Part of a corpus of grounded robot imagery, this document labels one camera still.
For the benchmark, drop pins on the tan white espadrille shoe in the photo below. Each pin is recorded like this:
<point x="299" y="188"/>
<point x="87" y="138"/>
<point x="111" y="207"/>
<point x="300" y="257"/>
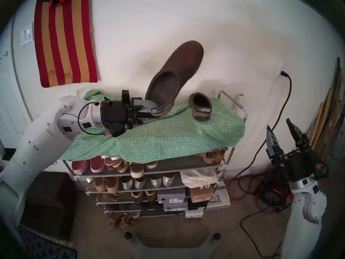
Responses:
<point x="109" y="162"/>
<point x="121" y="166"/>

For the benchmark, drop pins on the dark blue patterned rug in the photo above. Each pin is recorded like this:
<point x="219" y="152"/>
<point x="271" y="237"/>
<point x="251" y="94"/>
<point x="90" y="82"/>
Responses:
<point x="45" y="247"/>

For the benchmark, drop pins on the black shoe box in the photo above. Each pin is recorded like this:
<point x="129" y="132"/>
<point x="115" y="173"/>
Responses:
<point x="196" y="205"/>

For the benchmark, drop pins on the tan cork sandal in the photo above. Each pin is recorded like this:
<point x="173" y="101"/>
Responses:
<point x="219" y="154"/>
<point x="207" y="158"/>

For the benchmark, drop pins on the wooden sticks bundle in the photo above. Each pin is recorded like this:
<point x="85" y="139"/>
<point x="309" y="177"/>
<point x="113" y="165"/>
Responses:
<point x="337" y="67"/>

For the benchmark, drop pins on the red tan striped flag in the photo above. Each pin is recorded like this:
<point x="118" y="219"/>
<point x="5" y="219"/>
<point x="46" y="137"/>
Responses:
<point x="64" y="45"/>

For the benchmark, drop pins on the pale wooden slat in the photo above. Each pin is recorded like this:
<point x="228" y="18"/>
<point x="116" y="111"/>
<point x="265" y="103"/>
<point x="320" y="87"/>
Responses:
<point x="331" y="95"/>
<point x="319" y="110"/>

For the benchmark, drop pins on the tan ankle boot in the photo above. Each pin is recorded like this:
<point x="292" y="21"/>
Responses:
<point x="137" y="197"/>
<point x="151" y="196"/>

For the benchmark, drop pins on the brown cardboard shoe box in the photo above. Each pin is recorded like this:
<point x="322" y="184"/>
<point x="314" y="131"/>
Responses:
<point x="201" y="194"/>

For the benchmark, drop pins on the large grey shoe box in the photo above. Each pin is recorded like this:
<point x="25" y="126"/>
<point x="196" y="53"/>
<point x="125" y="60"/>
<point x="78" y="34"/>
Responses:
<point x="171" y="195"/>

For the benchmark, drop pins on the small grey shoe box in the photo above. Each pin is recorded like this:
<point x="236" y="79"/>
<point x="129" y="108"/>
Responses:
<point x="175" y="206"/>

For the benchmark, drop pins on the white light switch plate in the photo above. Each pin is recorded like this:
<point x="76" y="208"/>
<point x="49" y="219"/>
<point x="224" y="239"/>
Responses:
<point x="27" y="34"/>

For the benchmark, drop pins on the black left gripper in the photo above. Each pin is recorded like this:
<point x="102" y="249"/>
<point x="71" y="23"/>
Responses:
<point x="113" y="115"/>

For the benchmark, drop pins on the white panel door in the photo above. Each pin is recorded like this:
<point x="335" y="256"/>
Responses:
<point x="10" y="99"/>

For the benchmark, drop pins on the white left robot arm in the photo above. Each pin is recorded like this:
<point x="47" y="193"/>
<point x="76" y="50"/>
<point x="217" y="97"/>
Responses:
<point x="40" y="142"/>

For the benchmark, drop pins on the green gingham cloth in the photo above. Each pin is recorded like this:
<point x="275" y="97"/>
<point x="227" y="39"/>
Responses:
<point x="175" y="137"/>

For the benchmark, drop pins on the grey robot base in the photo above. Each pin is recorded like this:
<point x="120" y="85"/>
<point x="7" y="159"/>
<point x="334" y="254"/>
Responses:
<point x="137" y="247"/>

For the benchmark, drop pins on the flat white printed box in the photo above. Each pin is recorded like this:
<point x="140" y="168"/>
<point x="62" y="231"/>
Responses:
<point x="219" y="199"/>

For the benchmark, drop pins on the woven jute shoe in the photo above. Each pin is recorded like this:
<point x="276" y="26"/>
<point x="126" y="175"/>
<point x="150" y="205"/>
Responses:
<point x="95" y="184"/>
<point x="111" y="185"/>

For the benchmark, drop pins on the pink slip-on shoe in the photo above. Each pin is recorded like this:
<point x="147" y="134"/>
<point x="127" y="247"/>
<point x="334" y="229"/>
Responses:
<point x="79" y="167"/>
<point x="97" y="164"/>

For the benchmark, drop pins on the pale pink shoe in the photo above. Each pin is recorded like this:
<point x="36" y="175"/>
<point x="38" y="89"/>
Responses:
<point x="136" y="214"/>

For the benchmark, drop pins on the white shoe box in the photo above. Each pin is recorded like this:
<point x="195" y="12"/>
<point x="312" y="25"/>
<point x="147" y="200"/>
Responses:
<point x="194" y="213"/>

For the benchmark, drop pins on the beige flat shoe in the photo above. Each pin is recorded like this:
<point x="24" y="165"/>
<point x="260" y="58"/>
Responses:
<point x="151" y="165"/>

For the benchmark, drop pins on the grey metal shoe rack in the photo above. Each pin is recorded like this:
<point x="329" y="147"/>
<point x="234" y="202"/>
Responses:
<point x="186" y="164"/>

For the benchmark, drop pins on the white wall outlet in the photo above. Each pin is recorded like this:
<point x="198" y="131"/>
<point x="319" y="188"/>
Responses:
<point x="282" y="68"/>

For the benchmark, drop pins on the black base knob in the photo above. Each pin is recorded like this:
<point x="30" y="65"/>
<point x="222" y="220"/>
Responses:
<point x="128" y="235"/>
<point x="216" y="237"/>

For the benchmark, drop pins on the silver flat shoe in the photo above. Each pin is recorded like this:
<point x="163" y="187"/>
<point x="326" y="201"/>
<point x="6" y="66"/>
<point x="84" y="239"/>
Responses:
<point x="126" y="183"/>
<point x="168" y="179"/>
<point x="140" y="182"/>
<point x="156" y="180"/>

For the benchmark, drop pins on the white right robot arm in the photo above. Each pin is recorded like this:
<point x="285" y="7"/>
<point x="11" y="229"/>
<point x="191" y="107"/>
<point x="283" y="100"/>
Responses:
<point x="302" y="220"/>

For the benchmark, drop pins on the brown suede clog shoe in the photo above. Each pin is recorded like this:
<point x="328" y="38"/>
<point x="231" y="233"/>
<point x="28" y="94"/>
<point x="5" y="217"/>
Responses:
<point x="200" y="107"/>
<point x="175" y="72"/>

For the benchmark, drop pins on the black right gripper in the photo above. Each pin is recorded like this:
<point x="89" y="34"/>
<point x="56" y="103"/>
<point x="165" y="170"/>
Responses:
<point x="302" y="166"/>

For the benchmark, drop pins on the white platform espadrille shoe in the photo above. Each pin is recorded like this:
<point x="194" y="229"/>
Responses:
<point x="137" y="171"/>

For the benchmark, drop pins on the dark brown wooden step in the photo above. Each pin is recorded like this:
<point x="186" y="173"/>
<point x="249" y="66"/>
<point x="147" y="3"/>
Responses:
<point x="48" y="201"/>

